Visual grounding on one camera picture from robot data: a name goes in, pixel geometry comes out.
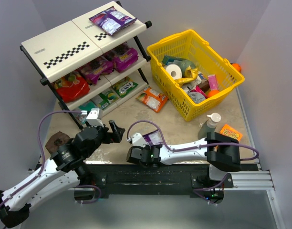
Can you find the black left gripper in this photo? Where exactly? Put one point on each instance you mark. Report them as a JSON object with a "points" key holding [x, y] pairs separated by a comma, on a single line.
{"points": [[110, 133]]}

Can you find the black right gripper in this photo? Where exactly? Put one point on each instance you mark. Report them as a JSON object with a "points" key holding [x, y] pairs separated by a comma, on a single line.
{"points": [[132, 155]]}

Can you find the purple candy bag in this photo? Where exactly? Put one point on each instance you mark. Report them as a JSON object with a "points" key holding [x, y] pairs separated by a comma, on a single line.
{"points": [[112, 20], [153, 138]]}

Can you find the green lime candy bag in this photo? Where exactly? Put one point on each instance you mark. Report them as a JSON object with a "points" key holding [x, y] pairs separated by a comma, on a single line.
{"points": [[105, 98]]}

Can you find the teal candy bag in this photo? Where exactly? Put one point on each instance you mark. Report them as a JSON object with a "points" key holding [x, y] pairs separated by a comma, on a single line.
{"points": [[88, 106]]}

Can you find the green fruit candy bag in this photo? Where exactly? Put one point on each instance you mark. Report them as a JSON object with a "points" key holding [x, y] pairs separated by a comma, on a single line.
{"points": [[124, 86]]}

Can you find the orange candy bag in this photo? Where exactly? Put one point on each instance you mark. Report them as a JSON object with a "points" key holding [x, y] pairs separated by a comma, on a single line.
{"points": [[152, 98]]}

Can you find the red fruit candy bag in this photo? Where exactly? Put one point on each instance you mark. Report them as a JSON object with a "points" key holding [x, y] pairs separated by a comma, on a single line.
{"points": [[71, 87]]}

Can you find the magenta grape candy bag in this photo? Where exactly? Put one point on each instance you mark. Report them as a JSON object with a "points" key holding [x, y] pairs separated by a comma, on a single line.
{"points": [[122, 56]]}

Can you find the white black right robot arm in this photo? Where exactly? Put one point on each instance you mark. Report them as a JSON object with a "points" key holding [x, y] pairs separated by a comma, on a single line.
{"points": [[221, 152]]}

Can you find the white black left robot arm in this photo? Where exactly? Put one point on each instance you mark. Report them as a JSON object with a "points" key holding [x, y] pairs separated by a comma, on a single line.
{"points": [[64, 169]]}

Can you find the cream black tiered shelf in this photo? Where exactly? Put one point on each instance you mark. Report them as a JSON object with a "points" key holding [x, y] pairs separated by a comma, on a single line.
{"points": [[69, 46]]}

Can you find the green brown round tin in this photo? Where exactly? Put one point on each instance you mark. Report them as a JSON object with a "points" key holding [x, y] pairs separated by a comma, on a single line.
{"points": [[55, 141]]}

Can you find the yellow plastic shopping basket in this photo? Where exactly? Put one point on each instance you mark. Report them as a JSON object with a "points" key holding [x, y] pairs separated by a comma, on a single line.
{"points": [[192, 47]]}

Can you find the clear pump soap bottle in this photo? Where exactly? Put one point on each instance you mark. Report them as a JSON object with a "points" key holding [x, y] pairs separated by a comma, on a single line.
{"points": [[210, 125]]}

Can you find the white toilet paper roll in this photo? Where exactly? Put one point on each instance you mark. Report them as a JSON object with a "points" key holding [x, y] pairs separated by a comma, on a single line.
{"points": [[174, 71]]}

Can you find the orange sponge box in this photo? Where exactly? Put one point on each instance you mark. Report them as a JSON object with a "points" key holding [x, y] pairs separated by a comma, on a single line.
{"points": [[229, 131]]}

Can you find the orange fruit in basket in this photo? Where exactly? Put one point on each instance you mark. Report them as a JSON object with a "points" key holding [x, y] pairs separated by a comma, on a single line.
{"points": [[212, 93]]}

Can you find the gold foil bag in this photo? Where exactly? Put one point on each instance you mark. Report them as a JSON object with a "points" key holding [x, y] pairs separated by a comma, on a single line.
{"points": [[191, 74]]}

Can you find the pink box in basket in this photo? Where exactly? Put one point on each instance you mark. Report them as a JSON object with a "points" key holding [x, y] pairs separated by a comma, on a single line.
{"points": [[213, 83]]}

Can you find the orange ball behind basket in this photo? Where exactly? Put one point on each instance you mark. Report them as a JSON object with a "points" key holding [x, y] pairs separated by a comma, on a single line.
{"points": [[236, 66]]}

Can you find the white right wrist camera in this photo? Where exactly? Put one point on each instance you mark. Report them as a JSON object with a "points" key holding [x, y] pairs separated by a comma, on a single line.
{"points": [[137, 140]]}

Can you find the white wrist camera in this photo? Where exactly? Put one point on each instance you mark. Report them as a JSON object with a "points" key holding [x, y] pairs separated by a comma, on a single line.
{"points": [[137, 140], [93, 117]]}

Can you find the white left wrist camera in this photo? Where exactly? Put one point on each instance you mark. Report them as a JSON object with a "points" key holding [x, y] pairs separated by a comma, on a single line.
{"points": [[93, 117]]}

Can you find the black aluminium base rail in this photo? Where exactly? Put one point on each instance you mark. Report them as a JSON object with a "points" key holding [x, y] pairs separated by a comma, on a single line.
{"points": [[177, 180]]}

